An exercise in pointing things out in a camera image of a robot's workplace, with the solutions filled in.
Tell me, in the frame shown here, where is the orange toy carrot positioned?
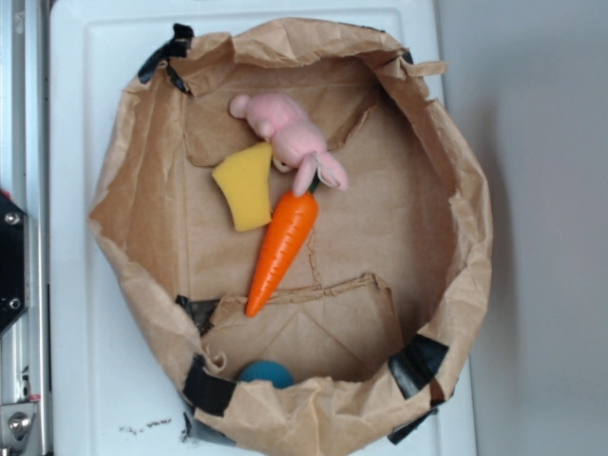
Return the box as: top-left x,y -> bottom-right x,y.
245,178 -> 319,317

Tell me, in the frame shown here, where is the yellow sponge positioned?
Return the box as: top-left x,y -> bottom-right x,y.
212,142 -> 273,232

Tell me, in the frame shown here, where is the pink plush bunny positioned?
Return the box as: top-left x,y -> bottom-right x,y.
229,92 -> 349,197

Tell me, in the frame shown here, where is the brown paper bag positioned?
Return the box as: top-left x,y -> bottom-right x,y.
89,18 -> 493,455

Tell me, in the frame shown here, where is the blue knitted ball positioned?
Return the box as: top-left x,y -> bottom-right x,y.
237,360 -> 295,390

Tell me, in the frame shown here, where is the black metal bracket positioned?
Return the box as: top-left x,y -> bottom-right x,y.
0,190 -> 28,336

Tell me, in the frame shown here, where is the aluminium frame rail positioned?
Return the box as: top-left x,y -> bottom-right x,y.
1,1 -> 53,455

